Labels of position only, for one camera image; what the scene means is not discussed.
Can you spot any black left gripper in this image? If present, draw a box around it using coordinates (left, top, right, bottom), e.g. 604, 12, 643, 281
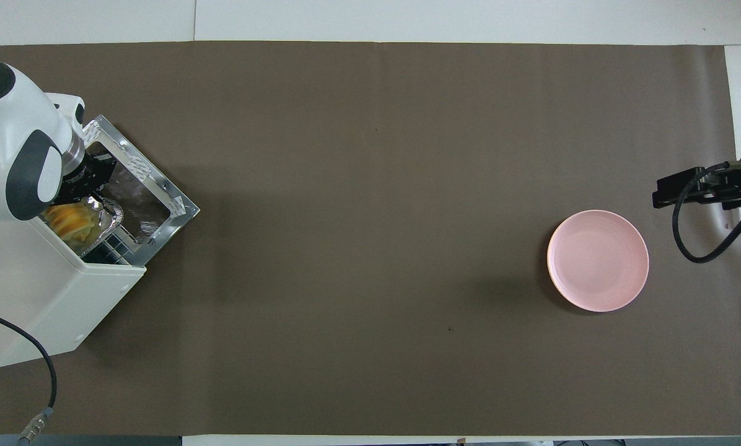
53, 154, 118, 215

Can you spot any aluminium foil tray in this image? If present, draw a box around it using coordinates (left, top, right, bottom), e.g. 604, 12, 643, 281
39, 197, 125, 258

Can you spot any sliced golden bread loaf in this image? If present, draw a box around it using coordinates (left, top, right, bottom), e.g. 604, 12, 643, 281
45, 204, 102, 242

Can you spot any silver glass oven door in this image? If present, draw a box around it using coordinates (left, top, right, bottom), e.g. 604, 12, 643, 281
67, 115, 201, 261

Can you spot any cream toaster oven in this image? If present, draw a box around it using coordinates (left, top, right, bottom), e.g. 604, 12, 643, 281
0, 93, 201, 368

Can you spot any pink round plate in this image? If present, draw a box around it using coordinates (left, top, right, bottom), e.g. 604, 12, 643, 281
546, 209, 650, 313

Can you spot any brown table mat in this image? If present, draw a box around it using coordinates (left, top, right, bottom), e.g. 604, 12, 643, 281
0, 41, 741, 436

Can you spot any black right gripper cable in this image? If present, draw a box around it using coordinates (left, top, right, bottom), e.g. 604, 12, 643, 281
672, 160, 741, 264

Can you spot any dark oven wire rack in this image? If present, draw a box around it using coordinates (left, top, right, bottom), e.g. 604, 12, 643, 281
85, 226, 137, 266

